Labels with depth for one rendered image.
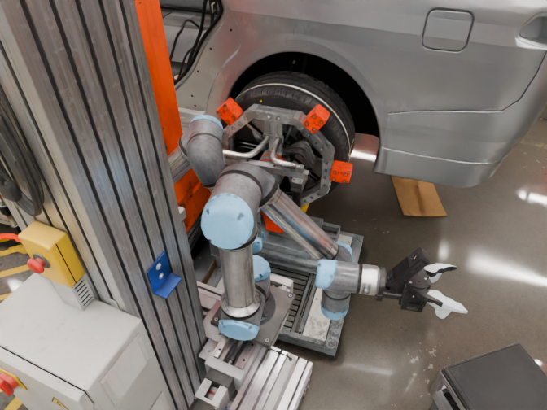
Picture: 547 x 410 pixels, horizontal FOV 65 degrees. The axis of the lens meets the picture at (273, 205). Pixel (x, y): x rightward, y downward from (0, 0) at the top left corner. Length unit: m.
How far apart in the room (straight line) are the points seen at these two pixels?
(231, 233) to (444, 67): 1.25
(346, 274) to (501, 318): 1.78
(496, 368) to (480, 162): 0.89
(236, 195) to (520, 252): 2.46
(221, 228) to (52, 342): 0.45
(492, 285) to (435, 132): 1.18
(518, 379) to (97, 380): 1.68
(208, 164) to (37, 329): 0.64
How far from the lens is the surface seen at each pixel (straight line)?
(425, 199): 3.30
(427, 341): 2.54
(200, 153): 1.36
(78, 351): 1.07
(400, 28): 1.88
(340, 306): 1.17
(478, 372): 2.12
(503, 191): 3.61
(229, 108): 1.99
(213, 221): 0.95
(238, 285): 1.14
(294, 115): 1.90
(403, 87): 1.97
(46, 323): 1.14
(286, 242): 2.54
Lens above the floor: 2.09
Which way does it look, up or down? 42 degrees down
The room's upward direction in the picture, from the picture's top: 1 degrees counter-clockwise
